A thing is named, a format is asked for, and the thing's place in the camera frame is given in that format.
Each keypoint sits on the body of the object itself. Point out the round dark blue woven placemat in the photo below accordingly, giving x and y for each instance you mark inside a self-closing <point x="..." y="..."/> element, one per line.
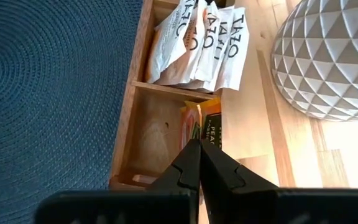
<point x="42" y="93"/>

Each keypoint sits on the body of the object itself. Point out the wooden three-compartment tray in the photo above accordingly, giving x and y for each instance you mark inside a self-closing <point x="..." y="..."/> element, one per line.
<point x="148" y="140"/>

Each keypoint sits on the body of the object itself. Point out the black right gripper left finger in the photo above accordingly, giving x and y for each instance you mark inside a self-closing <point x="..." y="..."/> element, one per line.
<point x="166" y="205"/>

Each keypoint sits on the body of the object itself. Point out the succulent in white patterned pot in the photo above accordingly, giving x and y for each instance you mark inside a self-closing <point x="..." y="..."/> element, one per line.
<point x="328" y="56"/>

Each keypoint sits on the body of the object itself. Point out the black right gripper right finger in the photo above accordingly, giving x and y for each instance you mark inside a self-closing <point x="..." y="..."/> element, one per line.
<point x="244" y="205"/>

